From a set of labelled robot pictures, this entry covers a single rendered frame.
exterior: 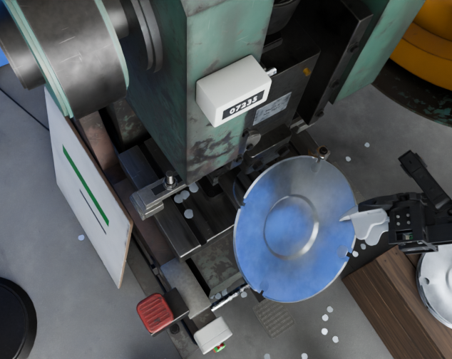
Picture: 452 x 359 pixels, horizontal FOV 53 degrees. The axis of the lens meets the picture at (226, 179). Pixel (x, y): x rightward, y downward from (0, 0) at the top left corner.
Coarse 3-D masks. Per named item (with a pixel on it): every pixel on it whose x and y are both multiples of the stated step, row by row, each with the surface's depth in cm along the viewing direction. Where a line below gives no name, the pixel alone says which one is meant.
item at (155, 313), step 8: (152, 296) 94; (160, 296) 94; (144, 304) 93; (152, 304) 93; (160, 304) 93; (144, 312) 92; (152, 312) 92; (160, 312) 93; (168, 312) 93; (144, 320) 92; (152, 320) 92; (160, 320) 92; (168, 320) 92; (152, 328) 91; (160, 328) 92
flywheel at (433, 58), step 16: (432, 0) 84; (448, 0) 82; (416, 16) 88; (432, 16) 85; (448, 16) 82; (416, 32) 89; (432, 32) 87; (448, 32) 84; (400, 48) 91; (416, 48) 88; (432, 48) 86; (448, 48) 84; (400, 64) 93; (416, 64) 90; (432, 64) 86; (448, 64) 83; (432, 80) 88; (448, 80) 85
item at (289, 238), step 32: (288, 160) 95; (320, 160) 89; (256, 192) 98; (288, 192) 92; (320, 192) 87; (352, 192) 82; (256, 224) 96; (288, 224) 89; (320, 224) 85; (256, 256) 93; (288, 256) 87; (320, 256) 83; (256, 288) 91; (288, 288) 85; (320, 288) 81
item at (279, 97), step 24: (288, 24) 72; (264, 48) 68; (288, 48) 70; (312, 48) 70; (288, 72) 69; (288, 96) 77; (264, 120) 81; (288, 120) 88; (264, 144) 85; (288, 144) 89; (240, 168) 91
